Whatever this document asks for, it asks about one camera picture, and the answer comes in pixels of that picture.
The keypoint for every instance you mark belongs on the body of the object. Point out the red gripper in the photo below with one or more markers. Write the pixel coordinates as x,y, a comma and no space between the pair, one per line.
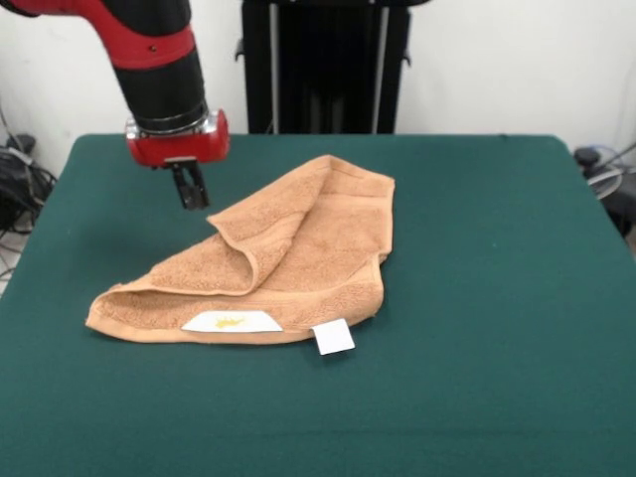
184,146

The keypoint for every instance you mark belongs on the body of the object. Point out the orange terry towel with tags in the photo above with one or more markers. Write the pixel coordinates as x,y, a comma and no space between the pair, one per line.
318,238

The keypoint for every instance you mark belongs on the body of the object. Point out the dark green table cloth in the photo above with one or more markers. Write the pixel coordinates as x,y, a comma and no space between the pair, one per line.
497,298

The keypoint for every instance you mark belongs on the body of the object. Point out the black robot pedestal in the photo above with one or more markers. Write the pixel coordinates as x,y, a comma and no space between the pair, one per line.
323,64

